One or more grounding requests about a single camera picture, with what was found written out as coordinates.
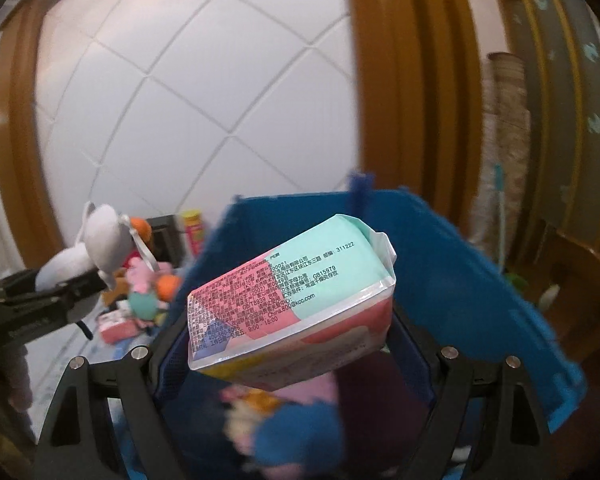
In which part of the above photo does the white plush duck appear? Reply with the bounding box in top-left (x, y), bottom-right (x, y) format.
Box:
top-left (220, 385), bottom-right (276, 456)

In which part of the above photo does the white padded headboard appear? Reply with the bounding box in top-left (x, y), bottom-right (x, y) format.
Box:
top-left (32, 0), bottom-right (366, 271)

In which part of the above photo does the white plush toy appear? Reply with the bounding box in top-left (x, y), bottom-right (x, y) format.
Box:
top-left (34, 202), bottom-right (156, 293)

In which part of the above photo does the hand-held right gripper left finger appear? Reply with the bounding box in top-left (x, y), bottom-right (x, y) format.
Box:
top-left (32, 310), bottom-right (196, 480)

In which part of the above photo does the blue feather duster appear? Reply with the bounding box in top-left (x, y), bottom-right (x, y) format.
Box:
top-left (252, 172), bottom-right (376, 468)

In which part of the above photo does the pink tissue pack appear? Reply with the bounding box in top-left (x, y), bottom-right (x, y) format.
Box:
top-left (97, 308), bottom-right (141, 345)

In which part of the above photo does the wooden chair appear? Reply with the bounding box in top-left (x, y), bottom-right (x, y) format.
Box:
top-left (530, 230), bottom-right (600, 361)

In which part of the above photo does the pink yellow chips can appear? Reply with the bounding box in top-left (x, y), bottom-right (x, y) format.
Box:
top-left (180, 210), bottom-right (208, 261)

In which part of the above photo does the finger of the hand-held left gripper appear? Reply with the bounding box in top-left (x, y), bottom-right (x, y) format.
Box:
top-left (0, 268), bottom-right (47, 303)
top-left (30, 274), bottom-right (109, 330)

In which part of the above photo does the rolled patterned rug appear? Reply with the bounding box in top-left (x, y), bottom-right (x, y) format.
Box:
top-left (472, 52), bottom-right (528, 261)

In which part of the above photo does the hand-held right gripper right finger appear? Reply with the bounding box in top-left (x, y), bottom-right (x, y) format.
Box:
top-left (387, 305), bottom-right (561, 480)

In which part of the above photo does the pink pig plush toy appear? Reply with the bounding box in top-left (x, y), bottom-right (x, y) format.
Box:
top-left (125, 257), bottom-right (181, 323)

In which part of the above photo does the blue plastic crate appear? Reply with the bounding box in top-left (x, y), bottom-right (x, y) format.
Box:
top-left (120, 187), bottom-right (588, 480)

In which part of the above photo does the wooden wardrobe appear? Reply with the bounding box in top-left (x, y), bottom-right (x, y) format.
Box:
top-left (485, 0), bottom-right (600, 241)

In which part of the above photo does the black box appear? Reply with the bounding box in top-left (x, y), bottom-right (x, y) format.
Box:
top-left (145, 215), bottom-right (186, 266)

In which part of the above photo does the pastel pink teal pad pack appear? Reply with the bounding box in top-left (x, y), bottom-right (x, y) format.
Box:
top-left (186, 213), bottom-right (398, 391)

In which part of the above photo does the dark maroon cloth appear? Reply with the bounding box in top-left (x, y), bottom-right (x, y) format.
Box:
top-left (330, 355), bottom-right (441, 480)

